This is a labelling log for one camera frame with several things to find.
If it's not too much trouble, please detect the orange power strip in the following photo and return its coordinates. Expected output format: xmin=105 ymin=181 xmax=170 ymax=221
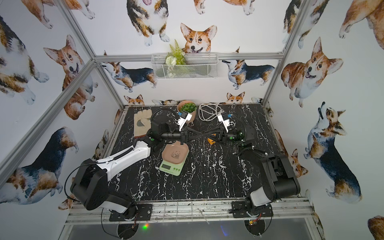
xmin=207 ymin=138 xmax=216 ymax=145

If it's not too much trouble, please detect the pink bowl with panda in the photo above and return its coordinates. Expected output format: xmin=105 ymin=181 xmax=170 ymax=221
xmin=162 ymin=141 xmax=189 ymax=165

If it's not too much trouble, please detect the green electronic scale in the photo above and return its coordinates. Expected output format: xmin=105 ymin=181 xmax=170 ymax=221
xmin=159 ymin=160 xmax=185 ymax=176

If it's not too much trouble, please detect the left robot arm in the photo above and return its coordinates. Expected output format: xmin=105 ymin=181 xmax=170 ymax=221
xmin=70 ymin=108 xmax=223 ymax=219

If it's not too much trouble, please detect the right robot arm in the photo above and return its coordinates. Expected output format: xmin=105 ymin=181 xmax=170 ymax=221
xmin=188 ymin=119 xmax=301 ymax=218

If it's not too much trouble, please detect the green artificial plant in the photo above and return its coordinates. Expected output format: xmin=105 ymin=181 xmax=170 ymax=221
xmin=180 ymin=103 xmax=197 ymax=114

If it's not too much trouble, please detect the pink plant pot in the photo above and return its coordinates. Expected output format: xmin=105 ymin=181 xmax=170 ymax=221
xmin=177 ymin=100 xmax=197 ymax=123

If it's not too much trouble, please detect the fern and white flower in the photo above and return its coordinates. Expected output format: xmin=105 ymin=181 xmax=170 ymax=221
xmin=165 ymin=40 xmax=187 ymax=78

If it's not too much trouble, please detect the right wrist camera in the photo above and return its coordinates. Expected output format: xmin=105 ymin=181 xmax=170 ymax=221
xmin=217 ymin=112 xmax=231 ymax=133

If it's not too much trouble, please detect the white power strip cord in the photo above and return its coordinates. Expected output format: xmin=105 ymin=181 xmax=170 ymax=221
xmin=197 ymin=101 xmax=224 ymax=123

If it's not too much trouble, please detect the white wire wall basket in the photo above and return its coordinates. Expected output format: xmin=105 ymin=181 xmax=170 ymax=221
xmin=151 ymin=53 xmax=219 ymax=80

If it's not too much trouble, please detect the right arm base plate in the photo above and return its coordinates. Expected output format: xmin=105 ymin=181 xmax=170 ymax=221
xmin=229 ymin=200 xmax=274 ymax=219

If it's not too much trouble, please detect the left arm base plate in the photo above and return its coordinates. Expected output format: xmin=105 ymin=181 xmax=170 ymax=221
xmin=109 ymin=204 xmax=153 ymax=222

